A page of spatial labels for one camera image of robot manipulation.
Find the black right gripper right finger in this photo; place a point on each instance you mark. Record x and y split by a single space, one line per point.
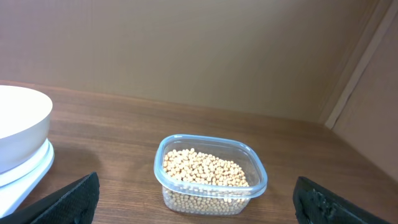
315 204

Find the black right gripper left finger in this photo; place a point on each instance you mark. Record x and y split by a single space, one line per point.
74 204

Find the white digital kitchen scale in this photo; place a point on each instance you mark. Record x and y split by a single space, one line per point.
17 183

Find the white bowl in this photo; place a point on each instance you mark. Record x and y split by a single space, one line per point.
25 122

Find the clear plastic container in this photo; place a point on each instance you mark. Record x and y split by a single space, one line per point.
226 149

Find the soybeans pile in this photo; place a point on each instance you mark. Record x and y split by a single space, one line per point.
194 167

